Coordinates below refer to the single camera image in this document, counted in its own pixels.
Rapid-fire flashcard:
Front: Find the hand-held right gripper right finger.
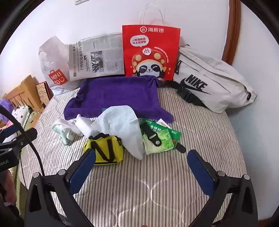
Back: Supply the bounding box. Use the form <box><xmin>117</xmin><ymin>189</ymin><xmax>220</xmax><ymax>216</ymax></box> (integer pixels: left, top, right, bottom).
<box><xmin>187</xmin><ymin>149</ymin><xmax>259</xmax><ymax>227</ymax></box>

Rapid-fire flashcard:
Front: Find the wooden door frame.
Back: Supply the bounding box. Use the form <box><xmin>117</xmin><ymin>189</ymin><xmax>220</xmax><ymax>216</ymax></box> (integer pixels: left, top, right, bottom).
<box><xmin>222</xmin><ymin>0</ymin><xmax>241</xmax><ymax>65</ymax></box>

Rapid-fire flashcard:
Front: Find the white dotted cloth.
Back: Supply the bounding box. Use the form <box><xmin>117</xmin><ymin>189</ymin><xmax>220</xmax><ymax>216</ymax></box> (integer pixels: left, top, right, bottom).
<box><xmin>11</xmin><ymin>106</ymin><xmax>30</xmax><ymax>129</ymax></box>

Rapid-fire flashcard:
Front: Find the purple plush toy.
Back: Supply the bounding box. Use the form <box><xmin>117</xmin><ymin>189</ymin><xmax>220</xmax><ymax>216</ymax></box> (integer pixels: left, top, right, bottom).
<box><xmin>0</xmin><ymin>99</ymin><xmax>11</xmax><ymax>127</ymax></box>

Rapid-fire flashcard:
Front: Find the white plastic shopping bag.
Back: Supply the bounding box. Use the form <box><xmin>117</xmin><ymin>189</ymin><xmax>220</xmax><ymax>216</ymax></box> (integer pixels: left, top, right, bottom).
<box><xmin>39</xmin><ymin>35</ymin><xmax>79</xmax><ymax>96</ymax></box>

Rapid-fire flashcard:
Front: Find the person's left hand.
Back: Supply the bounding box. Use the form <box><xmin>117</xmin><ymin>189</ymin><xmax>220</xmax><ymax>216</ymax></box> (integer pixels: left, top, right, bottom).
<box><xmin>0</xmin><ymin>169</ymin><xmax>17</xmax><ymax>207</ymax></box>

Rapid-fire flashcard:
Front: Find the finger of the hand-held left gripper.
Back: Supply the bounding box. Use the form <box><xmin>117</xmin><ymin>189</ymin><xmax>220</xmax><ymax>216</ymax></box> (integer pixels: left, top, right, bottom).
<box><xmin>10</xmin><ymin>128</ymin><xmax>38</xmax><ymax>151</ymax></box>
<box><xmin>0</xmin><ymin>123</ymin><xmax>21</xmax><ymax>142</ymax></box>

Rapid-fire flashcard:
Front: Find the green fruit print packet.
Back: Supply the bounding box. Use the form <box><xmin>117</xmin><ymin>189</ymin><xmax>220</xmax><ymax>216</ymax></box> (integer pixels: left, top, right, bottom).
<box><xmin>139</xmin><ymin>121</ymin><xmax>182</xmax><ymax>142</ymax></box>

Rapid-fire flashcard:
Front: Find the pale green glove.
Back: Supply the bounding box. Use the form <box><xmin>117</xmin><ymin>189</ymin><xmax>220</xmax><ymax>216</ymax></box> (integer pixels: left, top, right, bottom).
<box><xmin>52</xmin><ymin>118</ymin><xmax>84</xmax><ymax>146</ymax></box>

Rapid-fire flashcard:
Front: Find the patterned cover book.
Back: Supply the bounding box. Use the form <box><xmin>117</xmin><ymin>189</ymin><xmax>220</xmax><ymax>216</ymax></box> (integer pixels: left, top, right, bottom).
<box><xmin>36</xmin><ymin>81</ymin><xmax>54</xmax><ymax>107</ymax></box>

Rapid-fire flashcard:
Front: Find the folded newspaper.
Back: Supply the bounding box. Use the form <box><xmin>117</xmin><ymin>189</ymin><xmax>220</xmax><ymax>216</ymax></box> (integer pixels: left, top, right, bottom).
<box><xmin>69</xmin><ymin>32</ymin><xmax>125</xmax><ymax>82</ymax></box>

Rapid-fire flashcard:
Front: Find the white waist bag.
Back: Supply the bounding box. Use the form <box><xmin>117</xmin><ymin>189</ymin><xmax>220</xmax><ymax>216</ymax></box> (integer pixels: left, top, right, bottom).
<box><xmin>160</xmin><ymin>45</ymin><xmax>258</xmax><ymax>113</ymax></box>

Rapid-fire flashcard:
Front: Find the white textured cloth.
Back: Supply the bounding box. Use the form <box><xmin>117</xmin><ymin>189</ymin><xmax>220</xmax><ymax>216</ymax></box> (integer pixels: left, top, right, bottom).
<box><xmin>90</xmin><ymin>105</ymin><xmax>143</xmax><ymax>160</ymax></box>

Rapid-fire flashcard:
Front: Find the red panda print paper bag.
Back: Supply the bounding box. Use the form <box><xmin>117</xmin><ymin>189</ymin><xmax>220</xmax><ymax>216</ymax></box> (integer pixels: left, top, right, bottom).
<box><xmin>122</xmin><ymin>3</ymin><xmax>181</xmax><ymax>82</ymax></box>

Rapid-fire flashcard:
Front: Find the green tissue pack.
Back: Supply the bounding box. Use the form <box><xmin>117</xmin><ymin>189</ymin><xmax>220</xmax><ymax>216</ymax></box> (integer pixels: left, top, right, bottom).
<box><xmin>142</xmin><ymin>129</ymin><xmax>176</xmax><ymax>156</ymax></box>

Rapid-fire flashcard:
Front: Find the yellow pouch with black stripes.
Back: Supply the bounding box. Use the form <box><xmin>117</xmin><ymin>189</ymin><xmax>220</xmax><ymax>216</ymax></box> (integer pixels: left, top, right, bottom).
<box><xmin>83</xmin><ymin>133</ymin><xmax>125</xmax><ymax>166</ymax></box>

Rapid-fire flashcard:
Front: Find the white fruit print packet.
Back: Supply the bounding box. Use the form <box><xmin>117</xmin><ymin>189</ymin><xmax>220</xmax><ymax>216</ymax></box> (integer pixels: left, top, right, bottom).
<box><xmin>156</xmin><ymin>118</ymin><xmax>172</xmax><ymax>129</ymax></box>

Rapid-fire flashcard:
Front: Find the purple towel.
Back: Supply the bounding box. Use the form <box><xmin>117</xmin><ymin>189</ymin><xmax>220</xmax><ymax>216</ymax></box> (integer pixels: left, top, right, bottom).
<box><xmin>64</xmin><ymin>76</ymin><xmax>174</xmax><ymax>123</ymax></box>

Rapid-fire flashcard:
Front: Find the pale green bedsheet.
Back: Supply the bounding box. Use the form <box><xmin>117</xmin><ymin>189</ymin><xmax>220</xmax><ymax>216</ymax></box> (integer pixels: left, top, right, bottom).
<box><xmin>22</xmin><ymin>109</ymin><xmax>45</xmax><ymax>133</ymax></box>

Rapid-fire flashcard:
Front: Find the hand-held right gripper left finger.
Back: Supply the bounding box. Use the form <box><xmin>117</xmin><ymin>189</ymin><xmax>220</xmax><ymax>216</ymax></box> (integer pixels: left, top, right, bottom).
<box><xmin>24</xmin><ymin>149</ymin><xmax>96</xmax><ymax>227</ymax></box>

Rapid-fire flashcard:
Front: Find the black cable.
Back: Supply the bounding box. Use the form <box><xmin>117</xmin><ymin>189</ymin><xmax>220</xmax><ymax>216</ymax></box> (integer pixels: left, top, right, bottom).
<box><xmin>0</xmin><ymin>106</ymin><xmax>46</xmax><ymax>177</ymax></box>

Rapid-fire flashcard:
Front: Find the white sponge block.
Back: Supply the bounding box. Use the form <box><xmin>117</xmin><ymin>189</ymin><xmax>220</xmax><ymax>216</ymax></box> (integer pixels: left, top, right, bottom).
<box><xmin>75</xmin><ymin>114</ymin><xmax>97</xmax><ymax>138</ymax></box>

